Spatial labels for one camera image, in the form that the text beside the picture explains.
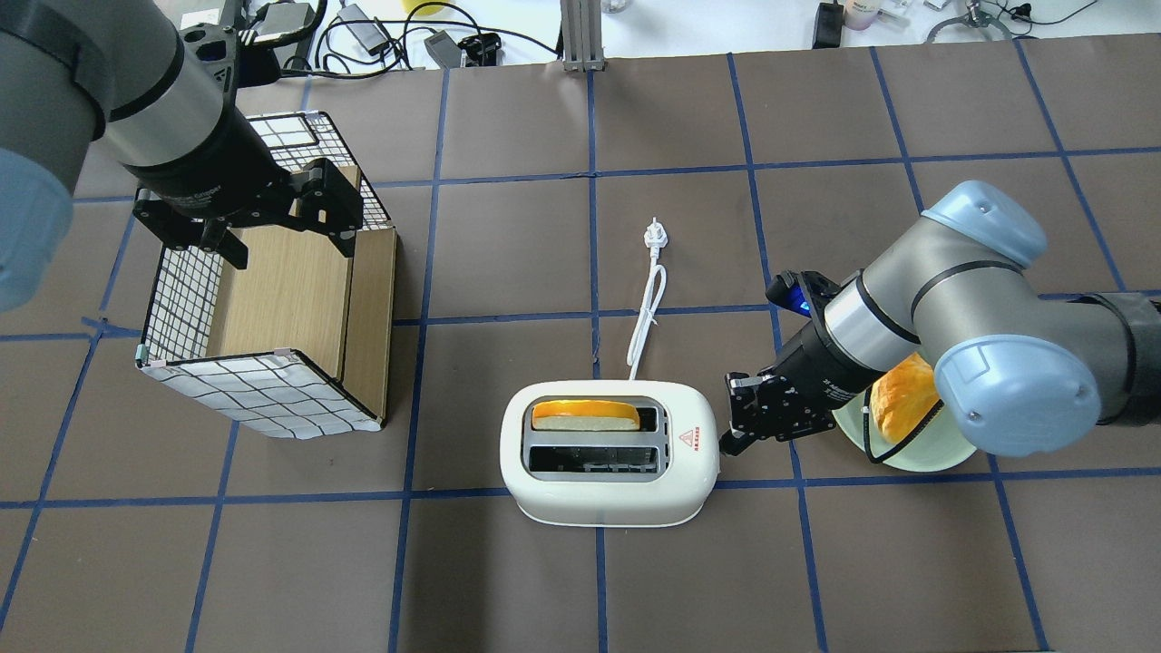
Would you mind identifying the white two-slot toaster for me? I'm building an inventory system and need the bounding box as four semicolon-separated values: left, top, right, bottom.
499;380;720;528

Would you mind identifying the aluminium frame post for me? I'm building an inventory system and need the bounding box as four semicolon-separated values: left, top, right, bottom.
560;0;606;72

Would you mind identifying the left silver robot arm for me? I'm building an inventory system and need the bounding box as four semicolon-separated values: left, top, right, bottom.
1;1;365;310

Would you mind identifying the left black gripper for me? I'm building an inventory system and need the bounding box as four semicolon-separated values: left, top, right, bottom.
123;107;365;270

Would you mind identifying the white power cord with plug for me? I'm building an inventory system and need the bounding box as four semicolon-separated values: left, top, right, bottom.
628;217;673;382

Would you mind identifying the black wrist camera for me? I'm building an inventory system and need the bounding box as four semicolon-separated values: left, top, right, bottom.
766;271;842;320

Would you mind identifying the light green plate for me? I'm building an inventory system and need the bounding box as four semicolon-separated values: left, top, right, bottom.
832;392;976;473

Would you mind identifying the yellow bread slice in toaster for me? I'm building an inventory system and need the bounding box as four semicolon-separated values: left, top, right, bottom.
531;399;641;433

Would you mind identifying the large black power brick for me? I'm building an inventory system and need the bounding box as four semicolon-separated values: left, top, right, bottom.
239;1;327;49

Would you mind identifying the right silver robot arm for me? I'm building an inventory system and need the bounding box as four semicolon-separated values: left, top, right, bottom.
720;180;1160;455

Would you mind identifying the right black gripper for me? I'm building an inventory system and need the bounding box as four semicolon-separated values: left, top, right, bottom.
720;322;886;455

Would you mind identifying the grid pattern storage basket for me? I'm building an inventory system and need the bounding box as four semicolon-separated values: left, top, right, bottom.
134;112;397;442

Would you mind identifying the black power adapter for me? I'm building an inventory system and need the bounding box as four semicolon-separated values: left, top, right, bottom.
810;1;844;50

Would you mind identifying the yellow bread on plate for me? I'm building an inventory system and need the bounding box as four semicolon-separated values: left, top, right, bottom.
870;352;942;443

